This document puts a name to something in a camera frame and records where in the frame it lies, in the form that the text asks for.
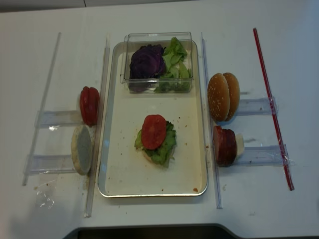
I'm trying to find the dark red meat patties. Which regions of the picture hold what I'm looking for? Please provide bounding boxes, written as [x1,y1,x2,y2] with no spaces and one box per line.
[213,125,237,167]

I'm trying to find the red tomato slice stack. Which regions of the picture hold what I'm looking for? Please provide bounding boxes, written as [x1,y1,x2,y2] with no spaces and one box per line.
[79,86,100,126]

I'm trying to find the metal rectangular tray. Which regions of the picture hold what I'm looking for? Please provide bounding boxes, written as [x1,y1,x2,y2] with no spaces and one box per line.
[98,44,210,198]

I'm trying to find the bun top rear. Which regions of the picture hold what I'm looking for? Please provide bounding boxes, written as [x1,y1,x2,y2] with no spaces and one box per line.
[223,72,240,121]

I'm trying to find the red plastic rail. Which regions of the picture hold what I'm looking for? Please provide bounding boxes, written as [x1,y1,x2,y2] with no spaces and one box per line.
[253,27,295,191]

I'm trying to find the clear bun pusher track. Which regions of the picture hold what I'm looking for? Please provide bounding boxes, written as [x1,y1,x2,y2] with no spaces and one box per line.
[24,155,76,175]
[236,97,278,116]

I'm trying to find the green lettuce in container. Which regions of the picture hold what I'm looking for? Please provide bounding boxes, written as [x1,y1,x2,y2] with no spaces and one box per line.
[154,37,192,93]

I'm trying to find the pale bun bottom slice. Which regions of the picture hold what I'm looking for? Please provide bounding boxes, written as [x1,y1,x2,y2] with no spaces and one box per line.
[71,125,93,175]

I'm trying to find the green lettuce leaf on bun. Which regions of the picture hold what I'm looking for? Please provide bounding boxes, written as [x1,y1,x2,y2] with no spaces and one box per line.
[134,121,177,159]

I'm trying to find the clear rail right of tray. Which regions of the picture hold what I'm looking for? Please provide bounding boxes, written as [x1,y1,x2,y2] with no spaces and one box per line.
[201,32,223,209]

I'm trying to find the purple cabbage leaves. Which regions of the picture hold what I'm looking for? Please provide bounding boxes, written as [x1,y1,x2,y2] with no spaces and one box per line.
[129,44,165,92]

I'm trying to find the clear bun bottom pusher track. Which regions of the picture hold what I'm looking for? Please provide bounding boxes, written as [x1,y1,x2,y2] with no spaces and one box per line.
[24,155,76,175]

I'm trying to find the clear rail far left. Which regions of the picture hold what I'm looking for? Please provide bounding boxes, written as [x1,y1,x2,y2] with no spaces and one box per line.
[22,32,62,186]

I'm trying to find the clear tomato pusher track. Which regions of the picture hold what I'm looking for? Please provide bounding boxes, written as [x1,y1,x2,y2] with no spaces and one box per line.
[34,111,83,128]

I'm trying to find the clear bun top pusher track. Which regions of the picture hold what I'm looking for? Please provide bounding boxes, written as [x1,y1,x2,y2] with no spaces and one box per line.
[236,97,278,116]

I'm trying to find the dark monitor edge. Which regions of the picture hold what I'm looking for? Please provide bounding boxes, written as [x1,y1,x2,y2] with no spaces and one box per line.
[64,224,240,239]

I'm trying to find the crumpled clear tape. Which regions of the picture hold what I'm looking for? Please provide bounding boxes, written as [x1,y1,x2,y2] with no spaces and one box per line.
[34,180,56,210]

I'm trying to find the clear patty pusher track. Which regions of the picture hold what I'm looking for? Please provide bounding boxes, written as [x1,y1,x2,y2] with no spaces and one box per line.
[233,144,291,166]

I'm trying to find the sesame bun top front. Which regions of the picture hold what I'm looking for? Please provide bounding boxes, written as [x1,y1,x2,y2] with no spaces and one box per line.
[207,73,230,121]

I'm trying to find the clear plastic container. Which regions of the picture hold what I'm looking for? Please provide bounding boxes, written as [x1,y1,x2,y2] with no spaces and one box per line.
[120,32,194,93]

